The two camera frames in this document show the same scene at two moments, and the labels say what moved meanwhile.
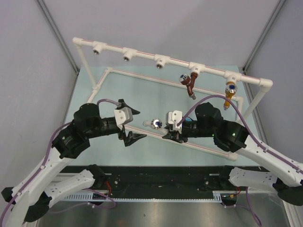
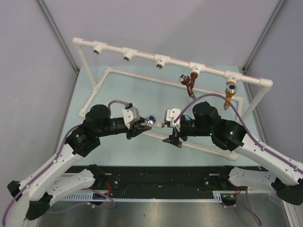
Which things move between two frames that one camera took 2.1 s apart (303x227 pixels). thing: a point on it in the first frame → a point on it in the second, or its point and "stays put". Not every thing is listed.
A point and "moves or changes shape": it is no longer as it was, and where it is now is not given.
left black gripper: [131, 137] → [135, 128]
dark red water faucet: [189, 82] stays put
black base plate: [164, 178] stays put
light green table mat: [151, 91] stays put
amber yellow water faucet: [231, 88] stays put
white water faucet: [156, 124] moves or changes shape
